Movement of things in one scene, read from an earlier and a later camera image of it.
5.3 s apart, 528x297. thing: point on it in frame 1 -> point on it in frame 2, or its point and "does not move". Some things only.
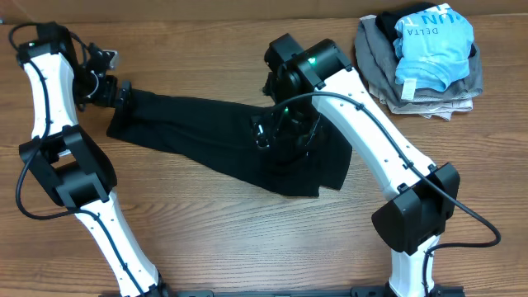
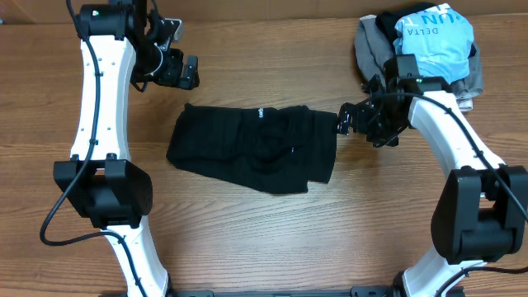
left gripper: x=110 y=97 -> x=172 y=77
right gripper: x=280 y=131 -> x=360 y=111
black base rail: x=383 y=291 does not move
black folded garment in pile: x=387 y=21 does not move
